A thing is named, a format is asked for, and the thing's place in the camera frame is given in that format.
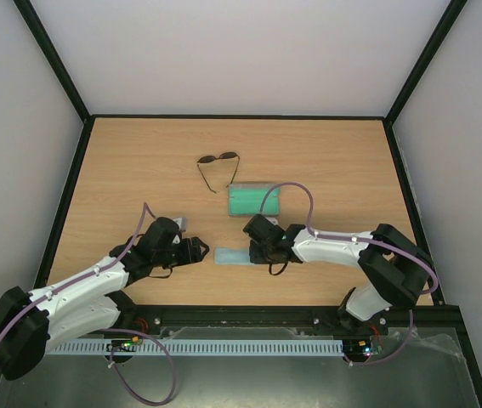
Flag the dark aviator sunglasses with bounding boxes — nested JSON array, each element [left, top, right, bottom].
[[196, 151, 241, 194]]

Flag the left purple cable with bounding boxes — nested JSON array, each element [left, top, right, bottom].
[[0, 201, 179, 405]]

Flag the light blue cleaning cloth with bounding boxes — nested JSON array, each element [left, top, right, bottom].
[[213, 247, 252, 266]]

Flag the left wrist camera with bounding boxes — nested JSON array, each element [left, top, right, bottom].
[[173, 217, 187, 244]]

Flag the black front mounting rail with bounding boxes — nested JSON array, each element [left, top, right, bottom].
[[85, 303, 462, 339]]

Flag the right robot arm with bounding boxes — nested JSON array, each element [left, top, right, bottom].
[[243, 215, 431, 333]]

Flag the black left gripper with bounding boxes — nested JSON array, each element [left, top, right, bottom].
[[154, 236, 210, 268]]

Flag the grey metal front tray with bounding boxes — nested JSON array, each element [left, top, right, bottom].
[[0, 329, 479, 407]]

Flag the grey sunglasses case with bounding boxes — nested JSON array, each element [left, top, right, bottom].
[[228, 182, 281, 217]]

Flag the light blue slotted cable duct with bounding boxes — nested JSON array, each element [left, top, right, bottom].
[[50, 338, 343, 357]]

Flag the black enclosure frame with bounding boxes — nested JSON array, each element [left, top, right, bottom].
[[0, 0, 482, 408]]

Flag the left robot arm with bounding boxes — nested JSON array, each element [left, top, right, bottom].
[[0, 217, 209, 380]]

